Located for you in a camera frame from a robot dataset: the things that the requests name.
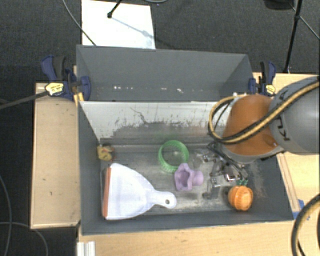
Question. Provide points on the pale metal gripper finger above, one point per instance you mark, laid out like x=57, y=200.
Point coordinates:
x=203, y=158
x=212, y=190

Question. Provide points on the purple toy flower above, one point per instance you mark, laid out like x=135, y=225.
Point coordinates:
x=185, y=178

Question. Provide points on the orange toy pumpkin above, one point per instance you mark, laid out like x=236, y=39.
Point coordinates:
x=240, y=198

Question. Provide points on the white dustpan with orange edge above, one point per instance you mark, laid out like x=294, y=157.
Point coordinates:
x=127, y=192

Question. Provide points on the yellow toy animal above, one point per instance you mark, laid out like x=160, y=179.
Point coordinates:
x=105, y=153

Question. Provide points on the grey metal bin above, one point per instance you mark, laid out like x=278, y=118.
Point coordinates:
x=150, y=75

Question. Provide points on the pale wood board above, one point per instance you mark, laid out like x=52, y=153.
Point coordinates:
x=55, y=160

